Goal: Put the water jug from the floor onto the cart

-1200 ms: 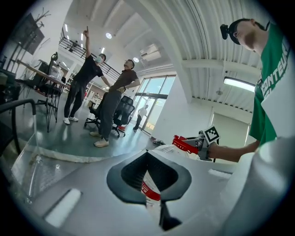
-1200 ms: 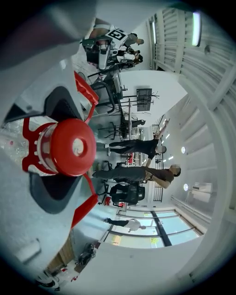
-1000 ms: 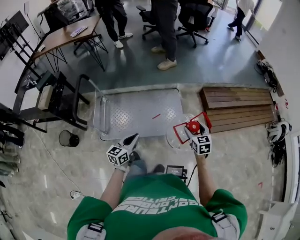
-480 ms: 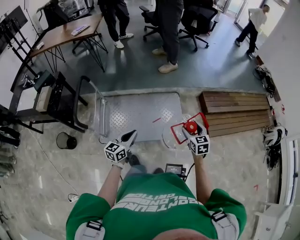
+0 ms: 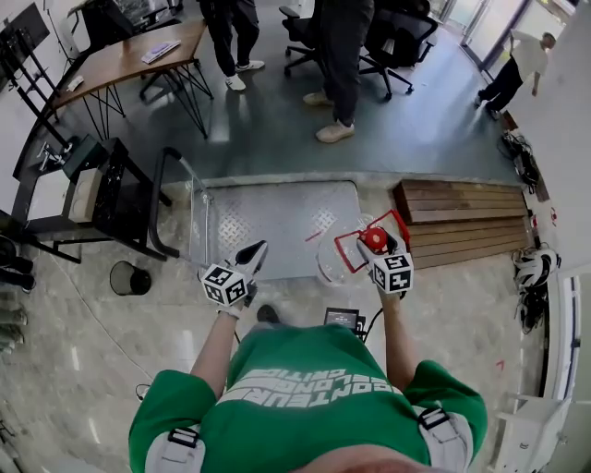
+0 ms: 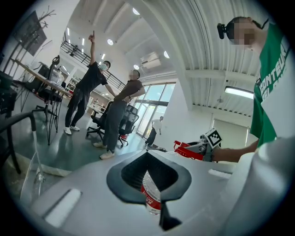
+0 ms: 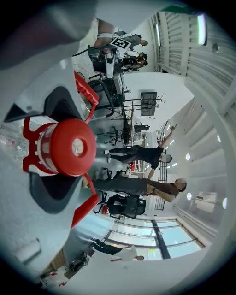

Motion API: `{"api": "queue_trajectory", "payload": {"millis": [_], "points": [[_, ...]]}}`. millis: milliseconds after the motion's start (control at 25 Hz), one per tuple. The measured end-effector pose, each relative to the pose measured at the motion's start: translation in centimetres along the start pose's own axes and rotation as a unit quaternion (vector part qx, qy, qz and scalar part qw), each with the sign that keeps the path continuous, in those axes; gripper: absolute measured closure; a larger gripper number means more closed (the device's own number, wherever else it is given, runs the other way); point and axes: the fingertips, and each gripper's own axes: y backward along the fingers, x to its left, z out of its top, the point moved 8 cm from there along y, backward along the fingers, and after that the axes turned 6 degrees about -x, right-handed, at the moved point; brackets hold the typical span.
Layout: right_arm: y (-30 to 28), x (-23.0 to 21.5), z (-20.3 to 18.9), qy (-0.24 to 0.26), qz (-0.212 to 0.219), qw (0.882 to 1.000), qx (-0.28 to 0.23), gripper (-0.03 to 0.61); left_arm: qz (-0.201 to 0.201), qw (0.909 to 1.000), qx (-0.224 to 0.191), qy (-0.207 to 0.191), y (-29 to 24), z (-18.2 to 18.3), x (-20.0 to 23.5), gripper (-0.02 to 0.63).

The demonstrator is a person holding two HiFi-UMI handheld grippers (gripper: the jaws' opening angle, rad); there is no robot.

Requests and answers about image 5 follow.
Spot black cable pile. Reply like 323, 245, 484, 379
516, 285, 550, 334
497, 131, 541, 188

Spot grey metal platform cart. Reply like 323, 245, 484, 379
148, 146, 367, 284

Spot large glass door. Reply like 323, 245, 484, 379
436, 0, 572, 75

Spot white and black headset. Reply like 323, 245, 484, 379
512, 247, 563, 291

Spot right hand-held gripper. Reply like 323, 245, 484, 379
355, 233, 415, 296

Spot black mesh waste bin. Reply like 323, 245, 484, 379
109, 260, 152, 297

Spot clear bottle with red handle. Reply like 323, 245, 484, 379
316, 209, 412, 285

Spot brown wooden step platform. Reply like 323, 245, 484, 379
392, 178, 536, 271

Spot person's green shirt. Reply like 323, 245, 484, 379
128, 322, 489, 473

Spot beige box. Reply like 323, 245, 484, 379
67, 166, 102, 219

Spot black flat screen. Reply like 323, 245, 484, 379
0, 13, 51, 89

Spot black screen device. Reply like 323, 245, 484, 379
323, 306, 368, 337

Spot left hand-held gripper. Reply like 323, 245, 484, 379
199, 239, 270, 309

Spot white cabinet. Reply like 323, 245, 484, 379
496, 391, 576, 473

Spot brown wooden desk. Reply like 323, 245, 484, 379
48, 18, 216, 139

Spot person's left forearm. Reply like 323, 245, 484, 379
189, 313, 241, 398

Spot purple flat pad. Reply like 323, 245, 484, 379
140, 39, 182, 65

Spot black office chair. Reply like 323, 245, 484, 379
358, 0, 440, 102
279, 0, 324, 79

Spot white flat board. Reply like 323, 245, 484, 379
34, 171, 70, 221

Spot black side table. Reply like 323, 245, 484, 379
11, 136, 175, 265

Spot person's right forearm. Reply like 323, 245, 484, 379
379, 290, 424, 398

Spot grey shoulder strap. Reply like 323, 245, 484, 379
417, 406, 476, 473
145, 427, 204, 473

